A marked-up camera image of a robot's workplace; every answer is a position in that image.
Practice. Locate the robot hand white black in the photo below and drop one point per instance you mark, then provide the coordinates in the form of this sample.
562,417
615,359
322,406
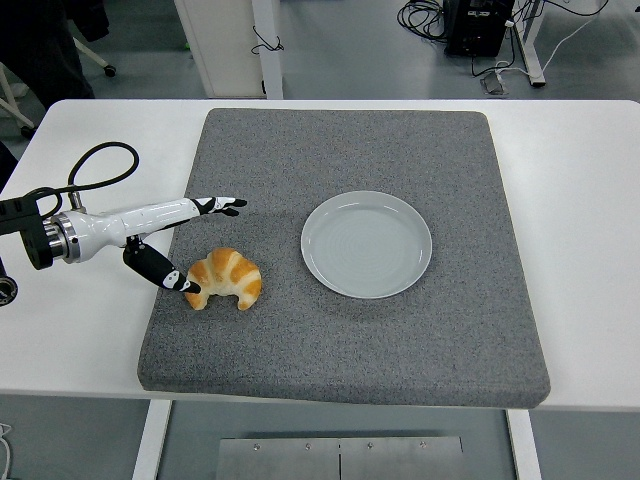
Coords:
135,220

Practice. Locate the golden croissant bread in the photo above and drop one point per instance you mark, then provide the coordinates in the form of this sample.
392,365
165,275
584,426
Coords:
225,270

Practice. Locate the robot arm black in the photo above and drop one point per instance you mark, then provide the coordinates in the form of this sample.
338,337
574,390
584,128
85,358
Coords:
35,235

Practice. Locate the light grey round plate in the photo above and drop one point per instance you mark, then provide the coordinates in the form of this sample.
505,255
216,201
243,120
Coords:
365,245

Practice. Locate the grey metal plate with screws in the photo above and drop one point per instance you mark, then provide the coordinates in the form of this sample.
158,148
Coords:
290,460

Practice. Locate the white chair base with casters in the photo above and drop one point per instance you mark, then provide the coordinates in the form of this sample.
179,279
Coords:
92,54

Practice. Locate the white cabinet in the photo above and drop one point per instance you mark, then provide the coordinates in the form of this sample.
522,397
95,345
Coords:
220,45

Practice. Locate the person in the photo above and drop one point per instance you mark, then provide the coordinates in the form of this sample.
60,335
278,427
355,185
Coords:
40,50

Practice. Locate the white table leg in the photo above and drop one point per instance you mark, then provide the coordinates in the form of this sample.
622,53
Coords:
150,440
525,450

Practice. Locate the grey felt mat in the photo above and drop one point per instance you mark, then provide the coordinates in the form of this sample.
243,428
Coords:
350,350

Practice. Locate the clear floor socket cover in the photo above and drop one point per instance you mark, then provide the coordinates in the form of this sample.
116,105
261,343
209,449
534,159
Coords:
495,84

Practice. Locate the black computer case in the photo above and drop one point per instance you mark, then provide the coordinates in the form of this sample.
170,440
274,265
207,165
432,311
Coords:
475,25

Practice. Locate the white desk leg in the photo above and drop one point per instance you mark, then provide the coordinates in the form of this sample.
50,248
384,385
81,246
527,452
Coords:
531,45

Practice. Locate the white column post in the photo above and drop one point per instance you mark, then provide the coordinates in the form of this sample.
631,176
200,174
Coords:
270,75

